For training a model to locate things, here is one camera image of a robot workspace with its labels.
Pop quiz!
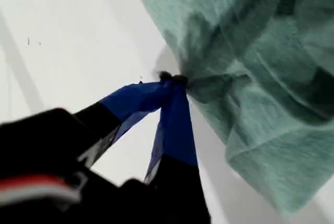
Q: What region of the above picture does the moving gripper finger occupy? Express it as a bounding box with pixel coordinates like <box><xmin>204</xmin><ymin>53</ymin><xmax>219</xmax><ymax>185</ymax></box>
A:
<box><xmin>73</xmin><ymin>71</ymin><xmax>173</xmax><ymax>169</ymax></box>

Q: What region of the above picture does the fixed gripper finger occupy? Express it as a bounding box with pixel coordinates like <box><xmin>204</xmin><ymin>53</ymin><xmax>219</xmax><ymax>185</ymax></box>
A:
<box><xmin>144</xmin><ymin>75</ymin><xmax>211</xmax><ymax>224</ymax></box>

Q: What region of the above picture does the pale green T-shirt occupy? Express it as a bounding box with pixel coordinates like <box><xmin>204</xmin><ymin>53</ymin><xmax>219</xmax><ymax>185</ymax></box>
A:
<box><xmin>124</xmin><ymin>0</ymin><xmax>334</xmax><ymax>216</ymax></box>

